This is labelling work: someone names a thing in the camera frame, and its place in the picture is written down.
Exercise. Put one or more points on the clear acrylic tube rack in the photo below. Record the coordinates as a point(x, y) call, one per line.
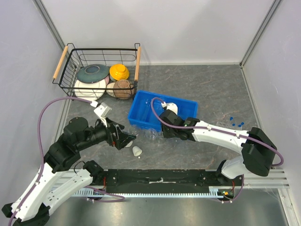
point(224, 124)

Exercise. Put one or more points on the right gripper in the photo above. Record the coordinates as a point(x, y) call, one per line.
point(166, 134)

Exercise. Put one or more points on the white ceramic bowl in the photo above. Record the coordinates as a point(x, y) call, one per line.
point(110, 90)

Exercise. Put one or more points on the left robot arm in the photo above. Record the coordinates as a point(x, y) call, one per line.
point(38, 201)

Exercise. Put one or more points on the light blue cable duct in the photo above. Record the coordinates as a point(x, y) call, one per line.
point(208, 193)

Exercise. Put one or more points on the small glass bottle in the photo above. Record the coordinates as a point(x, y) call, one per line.
point(160, 138)

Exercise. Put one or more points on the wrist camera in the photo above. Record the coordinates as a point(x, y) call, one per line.
point(170, 106)
point(101, 112)

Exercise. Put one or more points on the blue plastic divided bin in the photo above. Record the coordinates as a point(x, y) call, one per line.
point(141, 114)

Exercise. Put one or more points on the white plastic bowl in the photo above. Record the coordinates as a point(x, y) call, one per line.
point(129, 144)

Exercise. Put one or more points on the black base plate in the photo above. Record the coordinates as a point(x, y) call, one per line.
point(161, 180)

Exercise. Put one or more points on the brown ceramic bowl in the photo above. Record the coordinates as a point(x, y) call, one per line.
point(123, 89)

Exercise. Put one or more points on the glass conical flask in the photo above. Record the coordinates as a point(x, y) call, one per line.
point(151, 134)

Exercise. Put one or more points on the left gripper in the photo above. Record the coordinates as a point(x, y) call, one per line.
point(122, 138)

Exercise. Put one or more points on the teal ceramic plate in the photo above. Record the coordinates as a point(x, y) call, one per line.
point(92, 73)

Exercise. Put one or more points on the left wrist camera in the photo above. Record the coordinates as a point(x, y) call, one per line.
point(101, 112)

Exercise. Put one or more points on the white ceramic plate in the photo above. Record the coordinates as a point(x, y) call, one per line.
point(89, 91)

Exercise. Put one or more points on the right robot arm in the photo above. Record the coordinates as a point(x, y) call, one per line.
point(256, 151)

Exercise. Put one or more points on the black wire basket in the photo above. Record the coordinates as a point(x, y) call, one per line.
point(73, 59)

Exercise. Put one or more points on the white plastic cup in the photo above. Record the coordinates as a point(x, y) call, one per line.
point(136, 151)

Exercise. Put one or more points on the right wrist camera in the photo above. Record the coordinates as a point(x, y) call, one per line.
point(170, 106)

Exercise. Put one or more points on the yellow ceramic bowl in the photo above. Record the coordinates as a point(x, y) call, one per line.
point(119, 72)

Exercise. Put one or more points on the glass petri dish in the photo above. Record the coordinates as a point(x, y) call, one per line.
point(134, 130)

